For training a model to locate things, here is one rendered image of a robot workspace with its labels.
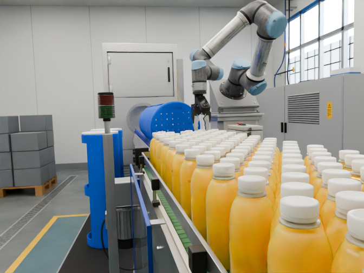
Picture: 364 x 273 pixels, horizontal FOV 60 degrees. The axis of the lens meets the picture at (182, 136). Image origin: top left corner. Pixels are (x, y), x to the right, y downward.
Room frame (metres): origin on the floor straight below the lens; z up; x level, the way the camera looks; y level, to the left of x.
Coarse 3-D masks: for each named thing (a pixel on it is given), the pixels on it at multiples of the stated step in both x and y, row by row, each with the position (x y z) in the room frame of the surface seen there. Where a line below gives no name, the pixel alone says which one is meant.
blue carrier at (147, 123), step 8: (160, 104) 2.14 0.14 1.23; (168, 104) 1.74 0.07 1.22; (176, 104) 1.75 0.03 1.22; (184, 104) 1.76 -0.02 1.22; (144, 112) 2.37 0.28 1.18; (152, 112) 1.84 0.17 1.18; (160, 112) 1.73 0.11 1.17; (168, 112) 1.74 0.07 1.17; (176, 112) 1.75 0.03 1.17; (184, 112) 1.76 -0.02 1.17; (144, 120) 2.11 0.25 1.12; (152, 120) 1.72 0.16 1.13; (160, 120) 1.73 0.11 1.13; (168, 120) 1.74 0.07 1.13; (176, 120) 1.75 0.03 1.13; (184, 120) 1.76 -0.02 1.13; (144, 128) 2.11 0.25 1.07; (152, 128) 1.72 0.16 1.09; (160, 128) 1.73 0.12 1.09; (168, 128) 1.74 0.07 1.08; (176, 128) 1.75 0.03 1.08; (184, 128) 1.76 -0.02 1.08; (192, 128) 1.77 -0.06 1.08; (152, 136) 1.72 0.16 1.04
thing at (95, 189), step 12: (96, 144) 2.32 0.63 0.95; (96, 156) 2.32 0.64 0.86; (96, 168) 2.32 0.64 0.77; (96, 180) 2.32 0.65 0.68; (84, 192) 2.39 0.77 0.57; (96, 192) 2.32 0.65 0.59; (96, 204) 2.32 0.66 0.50; (96, 216) 2.32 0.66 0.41; (96, 228) 2.32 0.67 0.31; (96, 240) 2.32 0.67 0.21
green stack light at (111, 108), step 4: (100, 108) 1.21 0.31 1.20; (104, 108) 1.20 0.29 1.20; (108, 108) 1.21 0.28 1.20; (112, 108) 1.22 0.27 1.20; (100, 112) 1.21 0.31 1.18; (104, 112) 1.20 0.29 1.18; (108, 112) 1.21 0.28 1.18; (112, 112) 1.22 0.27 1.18; (100, 116) 1.21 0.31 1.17; (104, 116) 1.20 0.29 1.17; (108, 116) 1.21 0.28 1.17; (112, 116) 1.22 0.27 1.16
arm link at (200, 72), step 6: (198, 60) 1.58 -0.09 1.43; (192, 66) 1.59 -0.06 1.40; (198, 66) 1.57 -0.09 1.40; (204, 66) 1.58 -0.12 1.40; (192, 72) 1.59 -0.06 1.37; (198, 72) 1.57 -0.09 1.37; (204, 72) 1.58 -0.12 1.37; (210, 72) 1.61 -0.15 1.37; (192, 78) 1.59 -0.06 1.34; (198, 78) 1.57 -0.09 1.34; (204, 78) 1.58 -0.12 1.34
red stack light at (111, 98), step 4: (100, 96) 1.21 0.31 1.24; (104, 96) 1.20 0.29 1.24; (108, 96) 1.21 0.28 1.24; (112, 96) 1.22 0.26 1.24; (100, 100) 1.21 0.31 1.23; (104, 100) 1.20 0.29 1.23; (108, 100) 1.21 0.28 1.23; (112, 100) 1.22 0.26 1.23; (100, 104) 1.21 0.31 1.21; (104, 104) 1.20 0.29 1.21; (108, 104) 1.21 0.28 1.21; (112, 104) 1.22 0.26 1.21
